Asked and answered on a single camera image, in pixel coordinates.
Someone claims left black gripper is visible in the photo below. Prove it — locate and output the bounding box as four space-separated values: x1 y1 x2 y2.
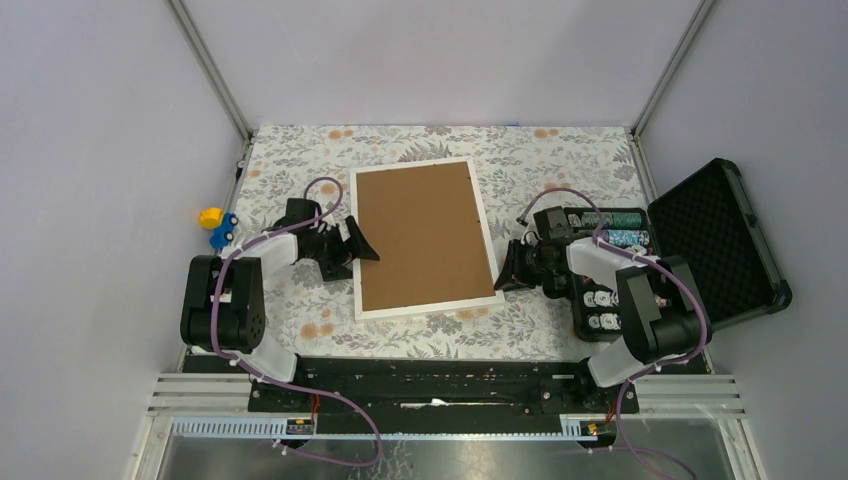
306 215 379 280

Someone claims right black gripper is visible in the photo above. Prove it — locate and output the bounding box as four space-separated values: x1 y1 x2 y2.
492 240 556 294

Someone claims brown backing board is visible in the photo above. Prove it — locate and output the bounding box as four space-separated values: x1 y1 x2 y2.
354 160 498 314

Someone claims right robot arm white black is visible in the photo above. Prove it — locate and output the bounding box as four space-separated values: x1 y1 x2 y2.
494 207 712 412

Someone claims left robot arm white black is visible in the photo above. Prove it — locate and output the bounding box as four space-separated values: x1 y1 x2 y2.
180 198 380 411

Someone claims floral patterned table mat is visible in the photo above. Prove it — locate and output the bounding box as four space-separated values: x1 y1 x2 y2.
234 125 647 361

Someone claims yellow blue toy car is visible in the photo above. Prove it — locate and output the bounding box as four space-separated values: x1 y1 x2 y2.
197 207 239 250

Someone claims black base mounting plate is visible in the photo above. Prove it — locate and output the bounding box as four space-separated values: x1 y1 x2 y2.
248 357 639 434

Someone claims black foam lined case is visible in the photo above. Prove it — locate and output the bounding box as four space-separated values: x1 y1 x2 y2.
543 158 792 342

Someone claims aluminium rail frame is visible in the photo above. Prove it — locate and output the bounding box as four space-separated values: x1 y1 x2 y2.
148 373 749 441

